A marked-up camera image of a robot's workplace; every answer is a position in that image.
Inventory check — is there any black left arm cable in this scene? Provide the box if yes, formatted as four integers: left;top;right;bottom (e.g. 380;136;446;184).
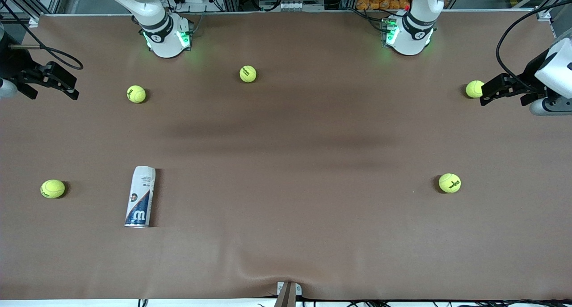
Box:
496;1;572;93

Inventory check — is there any grey metal table clamp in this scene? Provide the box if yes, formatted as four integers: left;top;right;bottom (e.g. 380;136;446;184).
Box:
273;281;303;307

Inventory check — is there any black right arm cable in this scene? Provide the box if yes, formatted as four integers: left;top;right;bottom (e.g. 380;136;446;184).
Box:
0;0;84;71

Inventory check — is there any brown table cloth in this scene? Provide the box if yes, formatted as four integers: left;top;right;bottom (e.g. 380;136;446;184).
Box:
0;10;572;301

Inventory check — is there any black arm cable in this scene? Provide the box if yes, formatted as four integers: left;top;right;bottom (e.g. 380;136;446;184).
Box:
496;1;572;93
0;0;84;71

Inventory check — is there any white blue tennis ball can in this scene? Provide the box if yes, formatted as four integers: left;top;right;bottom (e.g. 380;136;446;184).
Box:
124;166;156;228

